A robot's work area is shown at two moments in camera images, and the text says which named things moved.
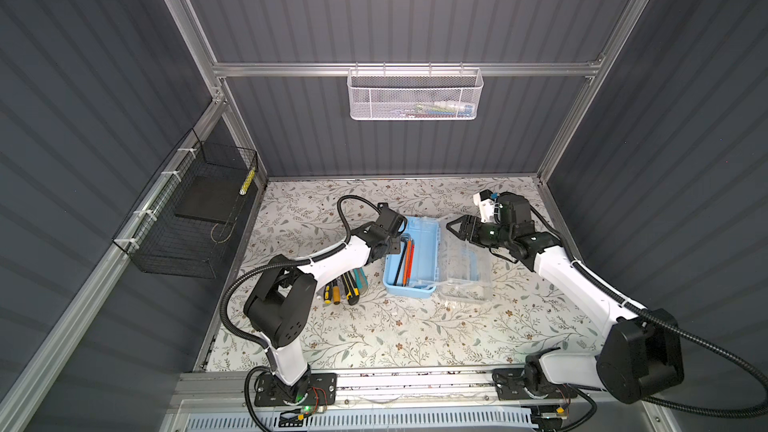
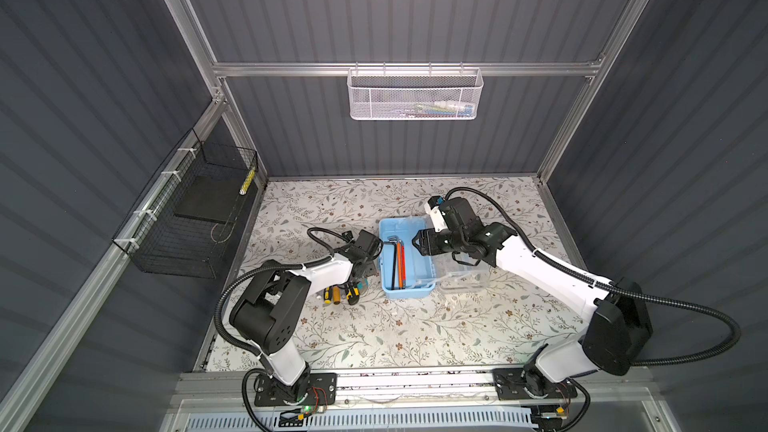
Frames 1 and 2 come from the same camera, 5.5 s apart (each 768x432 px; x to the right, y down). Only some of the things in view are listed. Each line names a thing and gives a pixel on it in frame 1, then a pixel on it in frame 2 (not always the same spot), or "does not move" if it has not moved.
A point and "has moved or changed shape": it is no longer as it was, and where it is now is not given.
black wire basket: [183, 219] does not move
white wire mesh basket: [415, 93] does not move
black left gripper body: [393, 245] to [370, 268]
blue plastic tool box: [434, 259] does not move
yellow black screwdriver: [351, 289] does not move
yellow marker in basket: [247, 181] does not move
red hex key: [411, 261] has moved or changed shape
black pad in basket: [212, 197] does not move
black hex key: [401, 261] has moved or changed shape
